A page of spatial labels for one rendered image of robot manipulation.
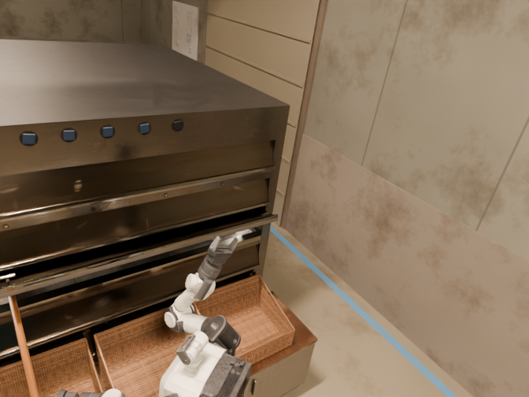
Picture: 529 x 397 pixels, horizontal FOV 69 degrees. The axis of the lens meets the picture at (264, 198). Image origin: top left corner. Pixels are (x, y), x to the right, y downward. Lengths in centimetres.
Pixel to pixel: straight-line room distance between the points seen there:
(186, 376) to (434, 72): 275
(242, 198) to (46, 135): 116
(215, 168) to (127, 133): 54
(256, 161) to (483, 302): 209
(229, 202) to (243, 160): 28
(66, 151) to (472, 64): 266
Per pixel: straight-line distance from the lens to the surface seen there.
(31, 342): 245
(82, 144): 191
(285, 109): 237
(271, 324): 294
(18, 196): 196
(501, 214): 323
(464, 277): 349
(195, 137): 209
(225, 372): 163
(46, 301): 232
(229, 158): 226
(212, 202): 234
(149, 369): 267
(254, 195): 249
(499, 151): 316
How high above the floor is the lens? 271
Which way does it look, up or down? 29 degrees down
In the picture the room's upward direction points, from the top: 8 degrees clockwise
